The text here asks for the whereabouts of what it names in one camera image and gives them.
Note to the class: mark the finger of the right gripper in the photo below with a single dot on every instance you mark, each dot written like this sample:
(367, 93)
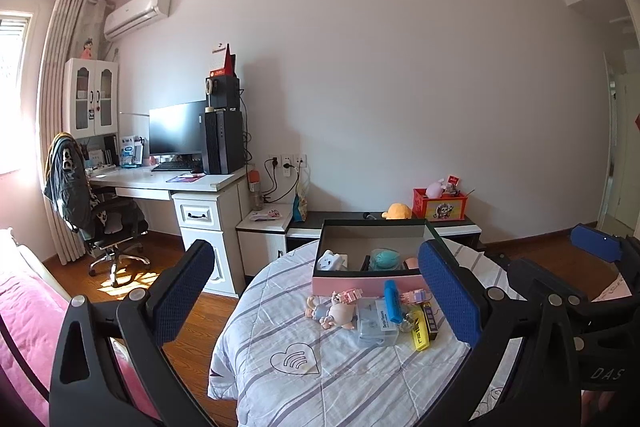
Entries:
(603, 246)
(535, 283)

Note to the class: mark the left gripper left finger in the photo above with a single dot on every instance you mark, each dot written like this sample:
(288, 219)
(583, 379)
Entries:
(174, 292)

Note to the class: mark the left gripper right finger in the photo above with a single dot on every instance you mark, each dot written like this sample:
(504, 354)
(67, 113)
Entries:
(463, 299)

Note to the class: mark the pink block figure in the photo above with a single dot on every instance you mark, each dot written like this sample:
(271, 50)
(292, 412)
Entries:
(416, 297)

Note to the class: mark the yellow tag card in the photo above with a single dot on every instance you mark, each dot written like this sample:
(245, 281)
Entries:
(419, 332)

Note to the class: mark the blue handle tool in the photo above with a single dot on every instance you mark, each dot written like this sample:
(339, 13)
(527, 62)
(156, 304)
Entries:
(392, 302)

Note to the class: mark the teal round toy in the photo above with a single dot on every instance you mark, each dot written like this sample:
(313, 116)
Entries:
(383, 259)

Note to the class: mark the clear plastic box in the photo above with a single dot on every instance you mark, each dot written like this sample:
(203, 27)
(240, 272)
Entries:
(374, 328)

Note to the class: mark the baby doll figure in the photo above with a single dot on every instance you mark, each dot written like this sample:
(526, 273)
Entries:
(337, 313)

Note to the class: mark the right hand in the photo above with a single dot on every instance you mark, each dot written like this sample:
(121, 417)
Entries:
(594, 402)

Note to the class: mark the red toy box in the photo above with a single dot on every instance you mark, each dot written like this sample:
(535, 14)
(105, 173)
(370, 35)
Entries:
(446, 208)

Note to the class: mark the white desk with drawers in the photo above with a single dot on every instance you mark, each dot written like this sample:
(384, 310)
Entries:
(208, 207)

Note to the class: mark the black office chair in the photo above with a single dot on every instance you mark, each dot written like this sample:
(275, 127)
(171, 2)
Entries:
(103, 221)

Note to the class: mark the white low side table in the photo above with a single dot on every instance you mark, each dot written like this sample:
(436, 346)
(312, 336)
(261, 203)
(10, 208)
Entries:
(262, 236)

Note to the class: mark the striped white quilt cover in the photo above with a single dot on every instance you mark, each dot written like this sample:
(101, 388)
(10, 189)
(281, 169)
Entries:
(283, 369)

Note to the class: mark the orange octopus plush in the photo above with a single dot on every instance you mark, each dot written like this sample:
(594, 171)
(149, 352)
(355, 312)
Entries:
(397, 211)

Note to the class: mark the pink green storage box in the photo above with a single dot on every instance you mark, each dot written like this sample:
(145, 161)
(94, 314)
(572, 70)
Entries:
(365, 254)

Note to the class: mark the pink bed cover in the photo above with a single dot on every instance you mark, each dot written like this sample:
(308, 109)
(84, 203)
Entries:
(33, 309)

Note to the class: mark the orange cap bottle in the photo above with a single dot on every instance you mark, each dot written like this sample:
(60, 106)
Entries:
(253, 183)

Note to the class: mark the black computer monitor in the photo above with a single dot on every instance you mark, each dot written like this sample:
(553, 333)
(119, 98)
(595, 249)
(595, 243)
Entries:
(177, 129)

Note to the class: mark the black computer tower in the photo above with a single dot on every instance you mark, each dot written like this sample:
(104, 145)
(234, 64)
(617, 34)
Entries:
(223, 145)

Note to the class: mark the black speaker box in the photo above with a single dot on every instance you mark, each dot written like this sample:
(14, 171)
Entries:
(222, 92)

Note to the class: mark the white glass-door cabinet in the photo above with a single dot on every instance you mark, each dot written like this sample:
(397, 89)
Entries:
(90, 92)

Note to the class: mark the beige curtain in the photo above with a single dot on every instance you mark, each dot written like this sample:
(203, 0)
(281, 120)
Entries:
(64, 19)

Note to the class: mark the white air conditioner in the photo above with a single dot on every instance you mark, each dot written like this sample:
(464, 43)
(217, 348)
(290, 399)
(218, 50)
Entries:
(133, 15)

